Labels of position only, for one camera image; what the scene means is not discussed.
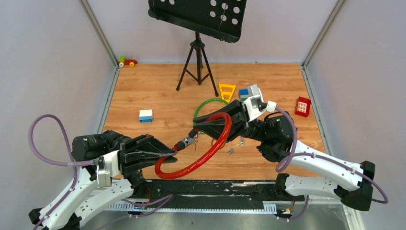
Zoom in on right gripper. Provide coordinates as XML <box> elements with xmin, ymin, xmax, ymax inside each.
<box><xmin>192</xmin><ymin>99</ymin><xmax>269</xmax><ymax>142</ymax></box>

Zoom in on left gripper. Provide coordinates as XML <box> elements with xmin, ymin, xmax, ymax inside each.
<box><xmin>104</xmin><ymin>129</ymin><xmax>179</xmax><ymax>173</ymax></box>

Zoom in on thick red cable lock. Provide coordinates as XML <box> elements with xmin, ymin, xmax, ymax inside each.
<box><xmin>154</xmin><ymin>112</ymin><xmax>232</xmax><ymax>180</ymax></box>

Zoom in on green cable lock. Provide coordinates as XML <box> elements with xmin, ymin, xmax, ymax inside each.
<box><xmin>193</xmin><ymin>98</ymin><xmax>229</xmax><ymax>118</ymax></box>

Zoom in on keys of green lock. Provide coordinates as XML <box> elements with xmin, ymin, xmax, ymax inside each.
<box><xmin>236</xmin><ymin>137</ymin><xmax>245</xmax><ymax>146</ymax></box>

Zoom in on small key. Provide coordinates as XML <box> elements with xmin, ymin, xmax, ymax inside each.
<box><xmin>228</xmin><ymin>148</ymin><xmax>235</xmax><ymax>155</ymax></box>

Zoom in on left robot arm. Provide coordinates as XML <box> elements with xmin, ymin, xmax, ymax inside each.
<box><xmin>29</xmin><ymin>130</ymin><xmax>177</xmax><ymax>230</ymax></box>

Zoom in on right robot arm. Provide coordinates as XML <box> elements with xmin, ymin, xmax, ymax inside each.
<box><xmin>193</xmin><ymin>100</ymin><xmax>376</xmax><ymax>211</ymax></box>

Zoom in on yellow triangular plastic piece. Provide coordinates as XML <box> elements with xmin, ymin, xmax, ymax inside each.
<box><xmin>219</xmin><ymin>83</ymin><xmax>237</xmax><ymax>103</ymax></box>

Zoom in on blue green stacked blocks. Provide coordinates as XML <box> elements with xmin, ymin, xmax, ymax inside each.
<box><xmin>238</xmin><ymin>89</ymin><xmax>250</xmax><ymax>101</ymax></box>

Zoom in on white blue block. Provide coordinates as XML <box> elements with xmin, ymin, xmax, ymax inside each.
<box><xmin>139</xmin><ymin>109</ymin><xmax>154</xmax><ymax>123</ymax></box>

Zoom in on red window block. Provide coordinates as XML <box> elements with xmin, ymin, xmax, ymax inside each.
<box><xmin>294</xmin><ymin>96</ymin><xmax>312</xmax><ymax>117</ymax></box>

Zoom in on toy car red green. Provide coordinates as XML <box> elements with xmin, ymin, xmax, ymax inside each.
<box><xmin>118</xmin><ymin>56</ymin><xmax>137</xmax><ymax>68</ymax></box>

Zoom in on black music stand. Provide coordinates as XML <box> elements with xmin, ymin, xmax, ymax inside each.
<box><xmin>148</xmin><ymin>0</ymin><xmax>247</xmax><ymax>96</ymax></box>

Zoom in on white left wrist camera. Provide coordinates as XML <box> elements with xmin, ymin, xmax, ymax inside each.
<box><xmin>92</xmin><ymin>150</ymin><xmax>121</xmax><ymax>188</ymax></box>

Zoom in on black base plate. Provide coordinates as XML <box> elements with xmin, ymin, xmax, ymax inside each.
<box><xmin>128</xmin><ymin>179</ymin><xmax>305</xmax><ymax>210</ymax></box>

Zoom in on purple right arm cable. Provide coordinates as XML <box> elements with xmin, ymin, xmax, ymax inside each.
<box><xmin>274</xmin><ymin>107</ymin><xmax>389</xmax><ymax>222</ymax></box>

